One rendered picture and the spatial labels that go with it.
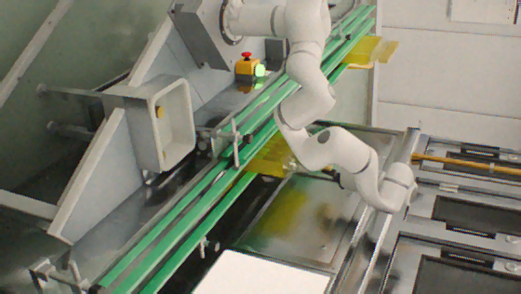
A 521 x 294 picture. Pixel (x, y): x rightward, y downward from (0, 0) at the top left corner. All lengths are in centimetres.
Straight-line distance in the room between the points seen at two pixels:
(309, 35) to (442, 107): 654
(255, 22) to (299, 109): 37
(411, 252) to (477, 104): 626
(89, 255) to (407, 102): 689
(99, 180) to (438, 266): 95
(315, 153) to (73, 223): 61
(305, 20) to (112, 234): 71
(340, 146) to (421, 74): 644
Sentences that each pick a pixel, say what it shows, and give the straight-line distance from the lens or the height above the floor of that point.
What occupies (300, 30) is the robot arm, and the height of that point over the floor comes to 116.
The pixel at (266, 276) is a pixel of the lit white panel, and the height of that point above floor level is 115.
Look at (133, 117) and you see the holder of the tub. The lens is 130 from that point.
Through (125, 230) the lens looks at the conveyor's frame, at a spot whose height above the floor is 84.
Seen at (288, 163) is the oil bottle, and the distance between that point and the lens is 149.
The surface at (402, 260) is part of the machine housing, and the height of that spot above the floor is 146.
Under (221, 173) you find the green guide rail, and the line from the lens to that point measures 145.
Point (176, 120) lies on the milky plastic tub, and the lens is 143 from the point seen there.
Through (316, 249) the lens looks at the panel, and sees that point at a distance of 140.
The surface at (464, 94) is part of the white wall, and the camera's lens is 761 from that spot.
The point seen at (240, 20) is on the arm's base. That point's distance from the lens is 146.
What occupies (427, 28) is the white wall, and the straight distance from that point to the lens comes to 735.
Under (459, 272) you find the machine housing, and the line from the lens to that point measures 146.
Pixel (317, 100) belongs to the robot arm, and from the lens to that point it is 113.
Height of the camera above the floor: 158
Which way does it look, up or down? 23 degrees down
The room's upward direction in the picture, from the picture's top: 100 degrees clockwise
